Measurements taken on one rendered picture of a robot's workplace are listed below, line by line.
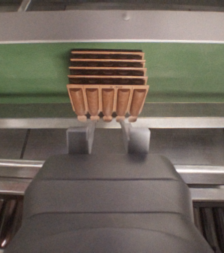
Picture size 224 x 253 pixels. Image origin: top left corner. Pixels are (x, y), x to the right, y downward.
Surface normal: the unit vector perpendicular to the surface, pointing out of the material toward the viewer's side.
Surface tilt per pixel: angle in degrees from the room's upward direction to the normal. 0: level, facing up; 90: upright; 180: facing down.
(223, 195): 90
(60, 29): 90
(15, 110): 90
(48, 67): 2
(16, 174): 90
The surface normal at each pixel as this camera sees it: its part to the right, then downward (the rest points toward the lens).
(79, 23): 0.00, -0.47
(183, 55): 0.00, 0.88
